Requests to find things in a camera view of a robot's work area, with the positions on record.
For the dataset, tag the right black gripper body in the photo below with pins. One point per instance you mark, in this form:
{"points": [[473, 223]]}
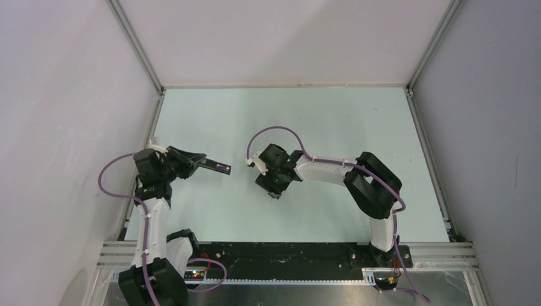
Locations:
{"points": [[273, 178]]}

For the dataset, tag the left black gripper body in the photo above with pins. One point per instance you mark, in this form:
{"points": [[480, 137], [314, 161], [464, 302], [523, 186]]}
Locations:
{"points": [[175, 166]]}

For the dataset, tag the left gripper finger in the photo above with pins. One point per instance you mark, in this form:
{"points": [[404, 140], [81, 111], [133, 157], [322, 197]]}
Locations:
{"points": [[192, 166], [182, 156]]}

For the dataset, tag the black remote control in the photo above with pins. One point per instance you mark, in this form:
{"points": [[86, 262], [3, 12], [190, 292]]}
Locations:
{"points": [[211, 165]]}

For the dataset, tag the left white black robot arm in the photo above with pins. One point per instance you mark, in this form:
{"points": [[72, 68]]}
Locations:
{"points": [[152, 278]]}

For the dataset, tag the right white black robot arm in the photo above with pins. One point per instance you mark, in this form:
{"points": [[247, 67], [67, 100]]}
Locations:
{"points": [[373, 187]]}

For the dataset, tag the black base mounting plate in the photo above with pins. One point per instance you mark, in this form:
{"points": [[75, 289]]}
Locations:
{"points": [[295, 261]]}

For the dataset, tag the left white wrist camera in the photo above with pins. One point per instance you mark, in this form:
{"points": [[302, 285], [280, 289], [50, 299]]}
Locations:
{"points": [[158, 148]]}

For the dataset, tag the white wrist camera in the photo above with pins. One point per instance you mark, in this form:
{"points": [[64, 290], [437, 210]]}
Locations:
{"points": [[255, 161], [158, 148]]}

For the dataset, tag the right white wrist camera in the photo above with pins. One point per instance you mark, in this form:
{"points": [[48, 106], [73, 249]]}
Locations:
{"points": [[255, 161]]}

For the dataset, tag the aluminium frame rail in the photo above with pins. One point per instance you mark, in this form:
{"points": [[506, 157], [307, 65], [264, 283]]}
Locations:
{"points": [[426, 257]]}

